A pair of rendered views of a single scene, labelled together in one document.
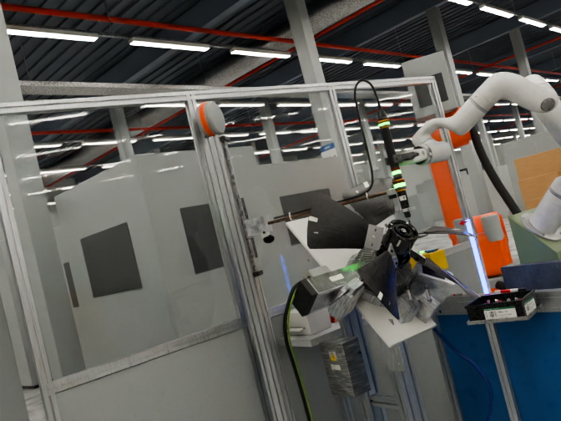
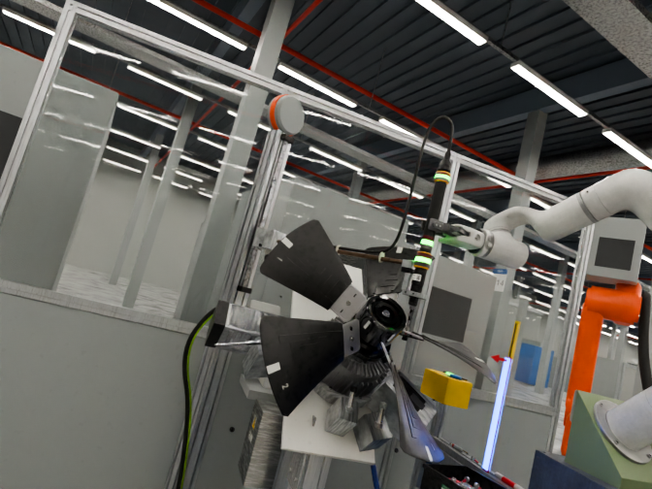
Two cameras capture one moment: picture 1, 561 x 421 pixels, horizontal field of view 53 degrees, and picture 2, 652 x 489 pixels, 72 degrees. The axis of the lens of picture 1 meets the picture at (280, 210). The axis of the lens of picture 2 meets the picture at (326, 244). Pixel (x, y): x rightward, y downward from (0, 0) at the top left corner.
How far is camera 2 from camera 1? 1.14 m
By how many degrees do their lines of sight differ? 20
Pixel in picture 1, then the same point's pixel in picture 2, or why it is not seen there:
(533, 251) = (588, 455)
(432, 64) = (629, 229)
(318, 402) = not seen: hidden behind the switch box
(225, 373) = (163, 374)
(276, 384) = (195, 415)
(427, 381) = not seen: outside the picture
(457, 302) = (449, 457)
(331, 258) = (309, 309)
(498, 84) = (628, 183)
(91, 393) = (12, 308)
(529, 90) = not seen: outside the picture
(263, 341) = (208, 361)
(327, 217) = (305, 249)
